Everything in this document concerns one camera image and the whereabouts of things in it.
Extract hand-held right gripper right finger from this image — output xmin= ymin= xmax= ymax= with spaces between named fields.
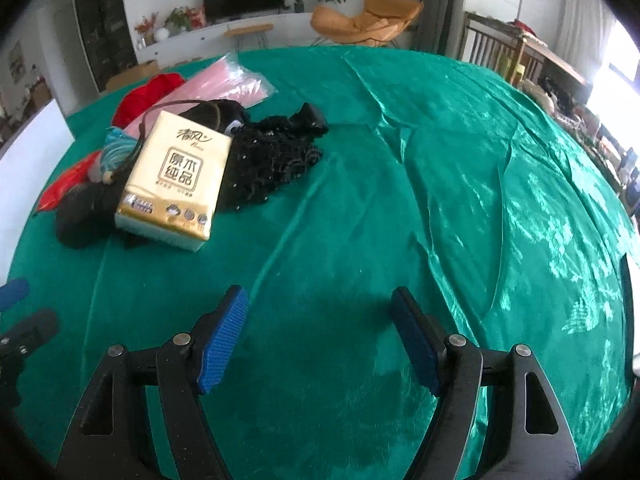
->
xmin=391 ymin=286 xmax=583 ymax=480

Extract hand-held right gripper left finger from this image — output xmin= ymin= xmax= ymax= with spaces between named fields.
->
xmin=57 ymin=285 xmax=249 ymax=480

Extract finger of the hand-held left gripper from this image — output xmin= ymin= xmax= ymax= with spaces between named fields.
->
xmin=0 ymin=309 xmax=59 ymax=406
xmin=0 ymin=278 xmax=30 ymax=313

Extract black plastic bag roll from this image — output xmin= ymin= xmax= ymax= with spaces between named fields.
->
xmin=54 ymin=182 xmax=131 ymax=250

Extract white storage box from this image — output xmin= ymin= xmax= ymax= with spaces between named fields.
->
xmin=0 ymin=97 xmax=76 ymax=281

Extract red packet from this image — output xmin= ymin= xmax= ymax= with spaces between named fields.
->
xmin=39 ymin=152 xmax=103 ymax=211

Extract items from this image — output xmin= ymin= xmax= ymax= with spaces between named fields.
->
xmin=114 ymin=109 xmax=235 ymax=252

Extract teal yarn ball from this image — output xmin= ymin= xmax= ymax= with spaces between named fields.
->
xmin=102 ymin=127 xmax=146 ymax=183

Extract red yarn skein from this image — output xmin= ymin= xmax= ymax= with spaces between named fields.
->
xmin=112 ymin=73 xmax=185 ymax=128

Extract green satin tablecloth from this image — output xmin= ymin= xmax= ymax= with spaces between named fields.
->
xmin=10 ymin=45 xmax=636 ymax=480

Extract brown cardboard box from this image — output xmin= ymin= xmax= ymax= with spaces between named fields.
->
xmin=105 ymin=60 xmax=161 ymax=92

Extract tall black display shelf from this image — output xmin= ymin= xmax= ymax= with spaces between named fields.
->
xmin=70 ymin=0 xmax=138 ymax=93

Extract white television cabinet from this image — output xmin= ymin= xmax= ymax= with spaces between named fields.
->
xmin=135 ymin=12 xmax=326 ymax=63

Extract red flower branches in vase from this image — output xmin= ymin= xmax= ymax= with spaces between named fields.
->
xmin=134 ymin=14 xmax=160 ymax=47

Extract small wooden stool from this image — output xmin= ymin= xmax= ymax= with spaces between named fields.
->
xmin=223 ymin=23 xmax=275 ymax=51

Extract wooden desk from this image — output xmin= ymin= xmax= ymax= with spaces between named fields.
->
xmin=520 ymin=35 xmax=591 ymax=101

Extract wooden slatted chair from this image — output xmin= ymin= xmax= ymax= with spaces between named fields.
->
xmin=457 ymin=10 xmax=546 ymax=86

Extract potted plant with red flowers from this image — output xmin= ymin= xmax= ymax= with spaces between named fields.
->
xmin=164 ymin=6 xmax=193 ymax=36

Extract orange lounge chair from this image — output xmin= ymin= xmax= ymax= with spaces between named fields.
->
xmin=310 ymin=0 xmax=425 ymax=50

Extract grey curtain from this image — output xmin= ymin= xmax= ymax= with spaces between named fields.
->
xmin=420 ymin=0 xmax=458 ymax=56

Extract white curtain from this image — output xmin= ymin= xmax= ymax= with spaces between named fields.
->
xmin=547 ymin=0 xmax=621 ymax=81

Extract thin brown cord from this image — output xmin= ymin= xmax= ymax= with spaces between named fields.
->
xmin=112 ymin=100 xmax=223 ymax=181

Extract framed wall picture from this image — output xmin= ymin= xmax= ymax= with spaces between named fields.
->
xmin=7 ymin=42 xmax=26 ymax=86

